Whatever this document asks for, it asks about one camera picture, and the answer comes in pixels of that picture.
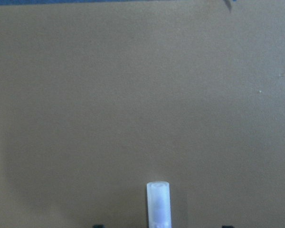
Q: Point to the purple highlighter pen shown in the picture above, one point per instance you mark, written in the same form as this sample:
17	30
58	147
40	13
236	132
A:
159	204

